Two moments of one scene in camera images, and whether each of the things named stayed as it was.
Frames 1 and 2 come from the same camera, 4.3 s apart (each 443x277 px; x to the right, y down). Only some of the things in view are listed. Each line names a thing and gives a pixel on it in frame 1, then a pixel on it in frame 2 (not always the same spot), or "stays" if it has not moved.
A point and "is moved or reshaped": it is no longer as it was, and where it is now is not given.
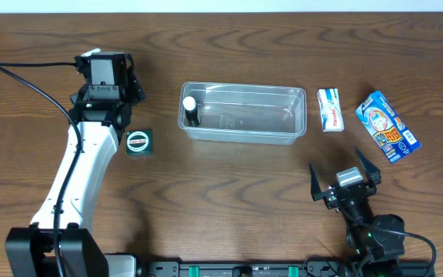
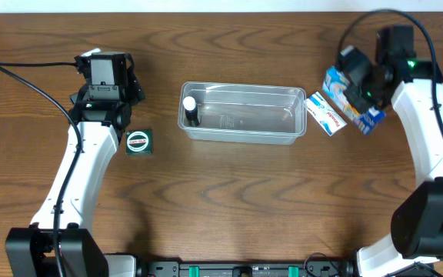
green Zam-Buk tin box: [138, 142] stays
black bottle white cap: [191, 114] stays
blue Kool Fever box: [389, 131] → [366, 120]
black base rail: [278, 268] stays
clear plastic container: [241, 112] stays
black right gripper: [348, 191] → [358, 100]
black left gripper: [136, 90] stays
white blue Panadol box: [331, 110] is moved or reshaped
